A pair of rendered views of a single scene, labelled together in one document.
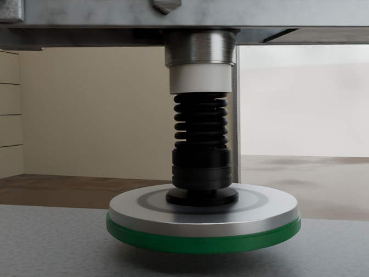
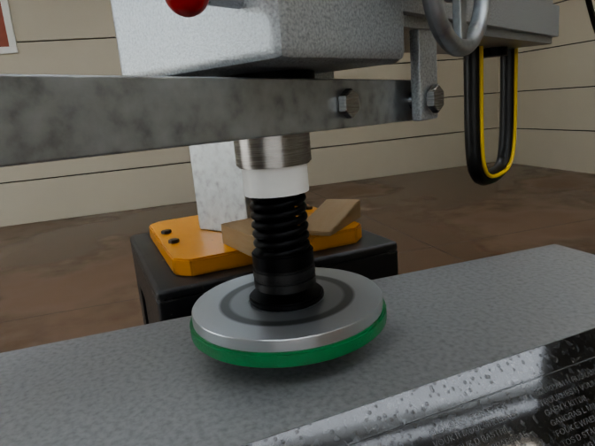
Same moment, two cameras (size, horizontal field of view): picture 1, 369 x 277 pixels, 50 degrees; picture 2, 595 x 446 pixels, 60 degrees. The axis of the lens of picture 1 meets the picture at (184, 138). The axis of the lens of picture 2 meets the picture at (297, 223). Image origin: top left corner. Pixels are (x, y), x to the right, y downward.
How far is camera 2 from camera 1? 0.97 m
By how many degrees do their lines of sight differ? 140
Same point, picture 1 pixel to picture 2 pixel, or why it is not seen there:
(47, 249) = (397, 298)
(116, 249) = not seen: hidden behind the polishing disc
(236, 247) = not seen: hidden behind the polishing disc
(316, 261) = (180, 363)
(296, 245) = (206, 378)
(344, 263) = (155, 370)
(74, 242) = (399, 308)
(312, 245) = (189, 385)
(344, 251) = (154, 388)
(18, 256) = (397, 288)
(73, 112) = not seen: outside the picture
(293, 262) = (198, 356)
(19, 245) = (425, 292)
